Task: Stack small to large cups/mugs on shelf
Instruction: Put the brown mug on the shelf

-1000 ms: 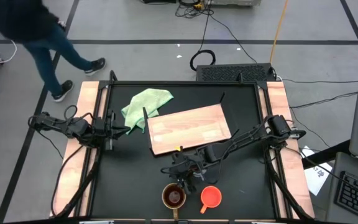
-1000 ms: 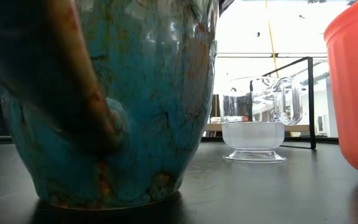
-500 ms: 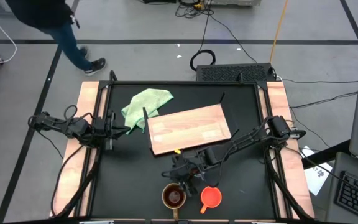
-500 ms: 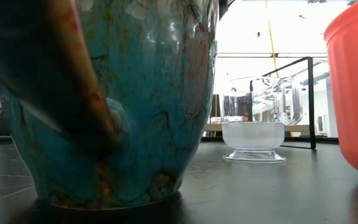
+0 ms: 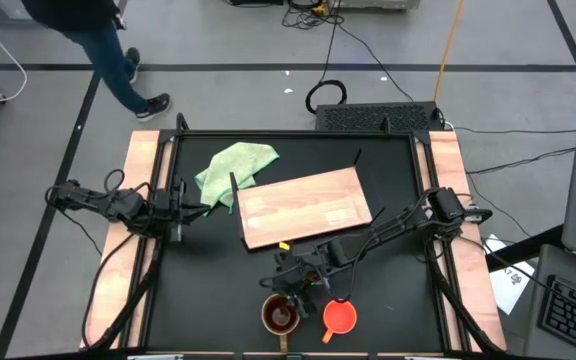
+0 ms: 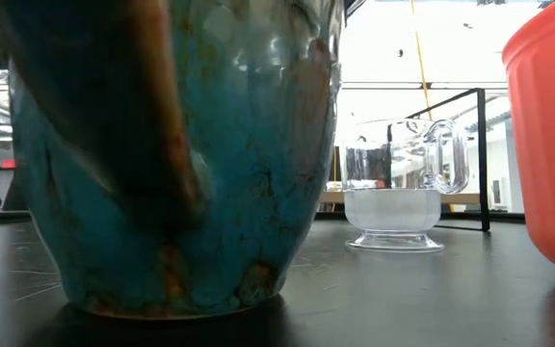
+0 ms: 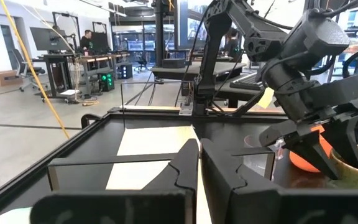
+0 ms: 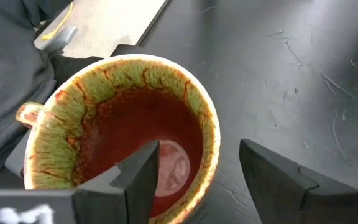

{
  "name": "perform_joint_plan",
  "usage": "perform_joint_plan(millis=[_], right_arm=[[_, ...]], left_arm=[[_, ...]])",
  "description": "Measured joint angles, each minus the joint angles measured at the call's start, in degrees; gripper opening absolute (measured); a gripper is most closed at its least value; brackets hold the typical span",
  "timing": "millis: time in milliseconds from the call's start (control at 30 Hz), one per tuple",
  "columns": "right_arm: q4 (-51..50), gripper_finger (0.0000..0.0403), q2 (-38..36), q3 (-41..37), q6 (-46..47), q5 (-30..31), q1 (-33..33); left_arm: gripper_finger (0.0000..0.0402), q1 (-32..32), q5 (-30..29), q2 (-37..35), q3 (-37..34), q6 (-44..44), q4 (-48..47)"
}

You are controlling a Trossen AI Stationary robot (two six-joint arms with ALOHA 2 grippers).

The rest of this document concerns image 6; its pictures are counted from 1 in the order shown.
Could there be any orange plastic mug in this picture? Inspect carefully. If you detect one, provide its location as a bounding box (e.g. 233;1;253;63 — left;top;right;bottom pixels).
501;0;555;280

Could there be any teal brown glazed ceramic mug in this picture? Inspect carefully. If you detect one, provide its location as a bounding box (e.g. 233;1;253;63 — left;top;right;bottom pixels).
0;0;347;320

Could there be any wooden shelf with black frame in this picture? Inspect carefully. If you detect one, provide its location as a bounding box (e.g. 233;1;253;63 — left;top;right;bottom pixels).
318;88;491;232

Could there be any clear glass footed mug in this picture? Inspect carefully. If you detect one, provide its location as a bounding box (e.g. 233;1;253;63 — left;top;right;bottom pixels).
338;118;471;254

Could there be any yellow hanging cable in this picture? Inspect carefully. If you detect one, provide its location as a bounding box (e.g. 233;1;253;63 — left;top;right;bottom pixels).
410;0;434;121

